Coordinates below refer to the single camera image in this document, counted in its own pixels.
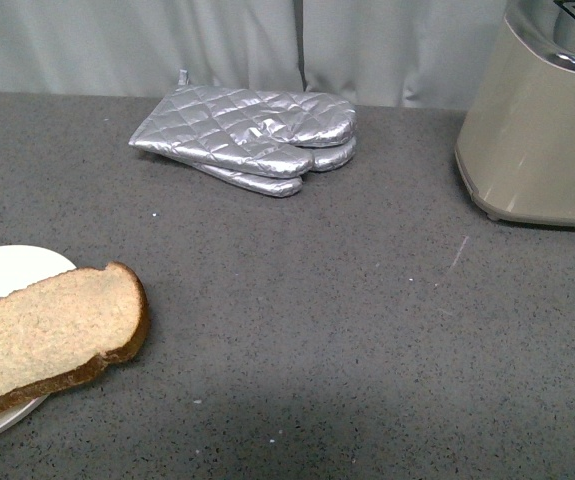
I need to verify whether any brown bread slice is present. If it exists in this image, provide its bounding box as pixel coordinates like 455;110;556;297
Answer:
0;262;150;414

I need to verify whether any beige metal toaster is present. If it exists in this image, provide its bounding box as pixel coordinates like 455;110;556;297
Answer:
455;1;575;227

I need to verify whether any lower silver quilted oven mitt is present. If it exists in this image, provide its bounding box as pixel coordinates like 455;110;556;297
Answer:
190;136;357;198

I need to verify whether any silver quilted oven mitt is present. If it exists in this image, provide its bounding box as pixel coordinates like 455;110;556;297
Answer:
190;136;357;198
129;71;357;180

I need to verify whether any upper silver quilted oven mitt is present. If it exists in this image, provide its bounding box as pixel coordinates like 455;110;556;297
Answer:
129;71;357;180

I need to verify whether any grey-white curtain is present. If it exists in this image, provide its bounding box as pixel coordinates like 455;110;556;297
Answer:
0;1;505;109

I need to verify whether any white plate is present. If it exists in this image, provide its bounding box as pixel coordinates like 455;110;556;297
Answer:
0;245;76;434

